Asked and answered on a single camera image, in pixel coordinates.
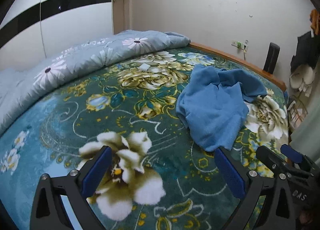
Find wooden bed frame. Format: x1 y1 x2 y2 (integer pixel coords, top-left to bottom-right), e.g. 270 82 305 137
188 42 287 93

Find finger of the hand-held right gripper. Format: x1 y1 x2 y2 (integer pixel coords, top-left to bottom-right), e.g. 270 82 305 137
255 145 288 178
280 144 314 170

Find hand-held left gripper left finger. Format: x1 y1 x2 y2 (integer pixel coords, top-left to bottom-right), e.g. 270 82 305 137
29 145 113 230

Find white hanging cloth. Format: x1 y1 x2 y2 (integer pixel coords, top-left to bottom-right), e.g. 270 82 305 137
289 66 314 93

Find green floral blanket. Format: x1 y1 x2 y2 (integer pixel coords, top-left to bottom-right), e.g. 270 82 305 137
0 46 290 230

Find black chair back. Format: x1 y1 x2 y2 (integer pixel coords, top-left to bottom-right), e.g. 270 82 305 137
263 43 280 75

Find beige door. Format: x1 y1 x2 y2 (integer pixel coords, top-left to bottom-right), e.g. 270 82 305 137
112 0 125 34

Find white wardrobe with black stripe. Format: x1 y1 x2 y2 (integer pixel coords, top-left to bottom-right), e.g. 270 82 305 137
0 0 114 70

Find orange hanging item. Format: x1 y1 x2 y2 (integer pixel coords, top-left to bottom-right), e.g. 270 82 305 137
310 8 320 32

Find metal wire rack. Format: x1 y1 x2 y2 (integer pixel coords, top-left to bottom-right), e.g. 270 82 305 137
287 93 308 130

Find dark hanging clothes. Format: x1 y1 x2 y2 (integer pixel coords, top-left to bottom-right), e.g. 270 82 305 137
290 31 320 73

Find grey-blue daisy quilt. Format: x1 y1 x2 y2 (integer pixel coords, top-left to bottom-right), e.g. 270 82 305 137
0 30 191 134

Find blue fleece garment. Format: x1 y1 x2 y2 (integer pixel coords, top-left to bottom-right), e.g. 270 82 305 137
176 64 268 152

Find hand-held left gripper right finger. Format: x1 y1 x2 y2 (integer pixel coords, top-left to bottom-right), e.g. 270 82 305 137
214 147 300 230

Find wall power socket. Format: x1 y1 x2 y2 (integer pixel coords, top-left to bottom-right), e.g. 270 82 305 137
231 40 249 51

